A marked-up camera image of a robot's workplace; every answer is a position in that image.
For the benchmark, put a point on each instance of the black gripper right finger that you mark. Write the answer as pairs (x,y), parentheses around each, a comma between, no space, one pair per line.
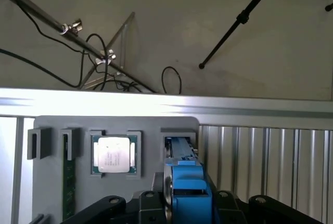
(265,205)

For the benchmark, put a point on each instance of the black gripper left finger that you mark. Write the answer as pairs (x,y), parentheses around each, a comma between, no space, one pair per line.
(109,205)

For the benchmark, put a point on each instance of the grey plastic parts rack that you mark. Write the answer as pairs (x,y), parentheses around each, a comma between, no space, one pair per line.
(83,192)

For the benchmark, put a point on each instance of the green RAM stick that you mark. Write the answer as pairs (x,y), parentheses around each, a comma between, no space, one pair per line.
(69,182)

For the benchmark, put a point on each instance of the silver CPU chip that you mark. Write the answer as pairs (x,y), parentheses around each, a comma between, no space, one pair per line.
(113,153)

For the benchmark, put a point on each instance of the black tripod leg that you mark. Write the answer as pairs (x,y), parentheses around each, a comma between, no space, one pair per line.
(242,17)

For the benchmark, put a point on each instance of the silver stand pole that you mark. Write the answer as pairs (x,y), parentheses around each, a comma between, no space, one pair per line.
(39,13)

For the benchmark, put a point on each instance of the black tripod foot tip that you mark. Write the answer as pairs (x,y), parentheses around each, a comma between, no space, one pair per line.
(329,7)

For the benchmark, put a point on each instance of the folded metal stand frame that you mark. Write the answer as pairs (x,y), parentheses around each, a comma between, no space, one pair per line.
(122,34)

